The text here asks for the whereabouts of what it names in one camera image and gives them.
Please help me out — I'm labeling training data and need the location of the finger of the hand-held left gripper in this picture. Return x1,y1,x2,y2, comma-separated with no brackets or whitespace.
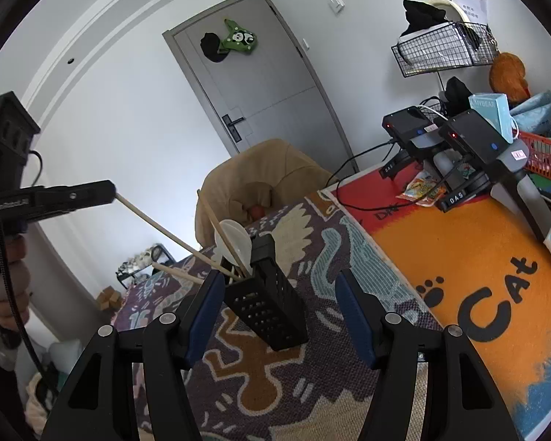
0,180,119,229

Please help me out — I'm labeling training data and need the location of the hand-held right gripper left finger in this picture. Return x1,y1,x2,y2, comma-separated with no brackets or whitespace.
41,269,228,441

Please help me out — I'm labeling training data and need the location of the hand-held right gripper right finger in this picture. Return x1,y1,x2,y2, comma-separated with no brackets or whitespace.
334,269,519,441

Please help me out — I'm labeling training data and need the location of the wooden chopstick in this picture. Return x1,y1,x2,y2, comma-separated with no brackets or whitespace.
152,261,233,286
115,194,247,282
196,189,252,279

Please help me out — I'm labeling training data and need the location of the black perforated utensil holder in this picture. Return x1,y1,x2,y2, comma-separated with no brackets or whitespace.
223,233,310,352

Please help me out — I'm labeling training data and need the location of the beige spoon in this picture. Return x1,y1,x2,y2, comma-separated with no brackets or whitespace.
214,223,240,271

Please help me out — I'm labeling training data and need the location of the white plastic spoon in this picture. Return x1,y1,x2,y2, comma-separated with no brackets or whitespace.
224,219,254,269

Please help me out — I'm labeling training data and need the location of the person's left hand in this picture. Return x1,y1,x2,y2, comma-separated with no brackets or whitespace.
0,234,32,345

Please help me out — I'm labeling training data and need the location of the printed woven blanket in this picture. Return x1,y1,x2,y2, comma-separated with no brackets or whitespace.
112,190,442,441

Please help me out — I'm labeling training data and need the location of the black shoe rack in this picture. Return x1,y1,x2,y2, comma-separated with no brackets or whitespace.
116,243,176,286

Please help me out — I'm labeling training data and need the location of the cardboard box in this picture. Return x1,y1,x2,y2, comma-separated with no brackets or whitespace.
95,287,125,314

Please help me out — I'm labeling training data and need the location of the orange cat mat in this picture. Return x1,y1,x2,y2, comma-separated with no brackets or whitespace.
320,164,551,441

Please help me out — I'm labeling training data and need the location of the colourful snack packet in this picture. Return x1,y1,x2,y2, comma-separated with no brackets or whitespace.
401,171,449,208

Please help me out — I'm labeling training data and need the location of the beige cushioned chair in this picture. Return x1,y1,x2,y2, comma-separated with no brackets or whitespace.
195,138,339,247

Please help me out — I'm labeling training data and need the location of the black gripper on stand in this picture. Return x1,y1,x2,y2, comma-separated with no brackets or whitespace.
437,110,548,241
382,106,442,181

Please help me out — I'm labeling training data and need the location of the black hat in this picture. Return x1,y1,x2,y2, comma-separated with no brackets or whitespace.
199,32,231,63

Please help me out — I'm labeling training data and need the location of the grey door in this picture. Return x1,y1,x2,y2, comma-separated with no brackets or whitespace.
162,0,354,181

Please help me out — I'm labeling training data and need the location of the green plush toy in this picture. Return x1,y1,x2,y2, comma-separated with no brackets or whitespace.
219,18,259,56

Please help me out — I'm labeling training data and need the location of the light blue box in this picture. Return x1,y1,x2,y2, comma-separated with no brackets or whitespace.
468,93,518,141

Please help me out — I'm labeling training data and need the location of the red plastic basket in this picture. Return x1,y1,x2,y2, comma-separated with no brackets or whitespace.
515,130,551,185

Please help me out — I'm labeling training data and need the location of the light blue plastic bag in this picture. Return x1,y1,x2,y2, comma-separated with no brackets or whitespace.
509,91,551,135

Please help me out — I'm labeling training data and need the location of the orange plush toy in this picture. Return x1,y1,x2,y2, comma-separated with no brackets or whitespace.
489,52,532,104

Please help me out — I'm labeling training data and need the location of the black cloth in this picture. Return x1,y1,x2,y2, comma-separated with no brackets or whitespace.
401,0,449,38

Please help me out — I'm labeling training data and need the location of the beige tape roll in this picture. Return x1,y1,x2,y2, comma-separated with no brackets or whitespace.
429,0,470,24

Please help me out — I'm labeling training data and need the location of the white paper notice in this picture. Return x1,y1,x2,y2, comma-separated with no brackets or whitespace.
449,0,490,26

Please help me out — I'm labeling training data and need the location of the black power cable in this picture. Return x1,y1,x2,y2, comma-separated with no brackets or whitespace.
332,139,401,213

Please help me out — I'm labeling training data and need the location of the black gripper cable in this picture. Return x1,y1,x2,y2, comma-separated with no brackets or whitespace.
0,149,61,400

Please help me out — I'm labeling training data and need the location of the black door handle lock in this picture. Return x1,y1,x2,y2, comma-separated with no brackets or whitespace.
222,113,247,143

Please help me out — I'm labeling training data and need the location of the black wire basket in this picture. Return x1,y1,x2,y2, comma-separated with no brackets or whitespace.
391,21,500,77

